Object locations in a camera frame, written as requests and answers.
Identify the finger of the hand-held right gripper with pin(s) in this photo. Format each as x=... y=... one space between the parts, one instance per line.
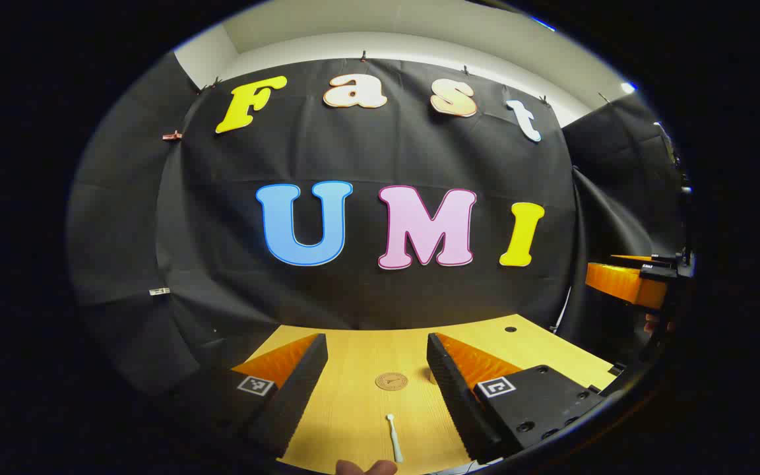
x=650 y=262
x=624 y=284

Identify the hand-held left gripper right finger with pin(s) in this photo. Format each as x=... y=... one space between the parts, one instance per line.
x=452 y=396

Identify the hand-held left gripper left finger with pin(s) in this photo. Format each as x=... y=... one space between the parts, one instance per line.
x=301 y=389

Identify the round cork coaster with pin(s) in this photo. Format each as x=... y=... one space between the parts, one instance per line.
x=391 y=381

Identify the pale green toothbrush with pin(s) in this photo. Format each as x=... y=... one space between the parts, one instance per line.
x=394 y=439

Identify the wooden desktop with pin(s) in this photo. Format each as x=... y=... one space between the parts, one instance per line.
x=353 y=396

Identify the silver cloth clip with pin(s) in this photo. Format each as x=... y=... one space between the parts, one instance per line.
x=159 y=291

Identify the black backdrop cloth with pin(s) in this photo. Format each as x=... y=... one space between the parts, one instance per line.
x=367 y=152

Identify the copper cloth clip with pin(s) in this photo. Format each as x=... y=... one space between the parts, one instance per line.
x=172 y=136

